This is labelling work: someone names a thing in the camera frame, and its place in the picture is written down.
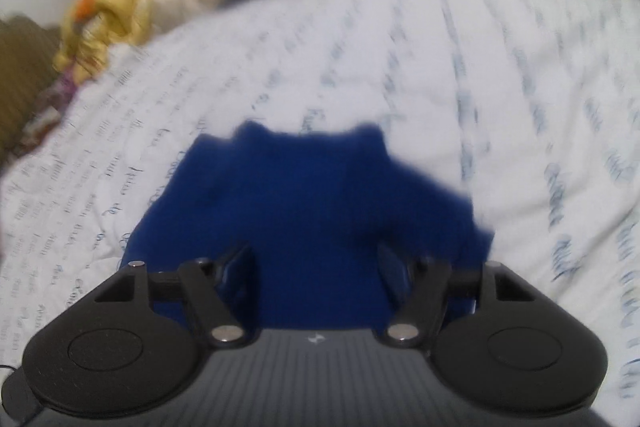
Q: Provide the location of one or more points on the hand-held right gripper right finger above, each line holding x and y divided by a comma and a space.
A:
391, 269

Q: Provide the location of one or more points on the blue garment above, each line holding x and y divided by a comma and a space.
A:
310, 207

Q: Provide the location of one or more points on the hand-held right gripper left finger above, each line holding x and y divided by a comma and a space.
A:
240, 268

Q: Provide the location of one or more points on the white printed bedsheet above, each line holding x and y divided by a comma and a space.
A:
350, 57

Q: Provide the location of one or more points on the purple patterned cloth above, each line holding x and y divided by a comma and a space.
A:
65, 88

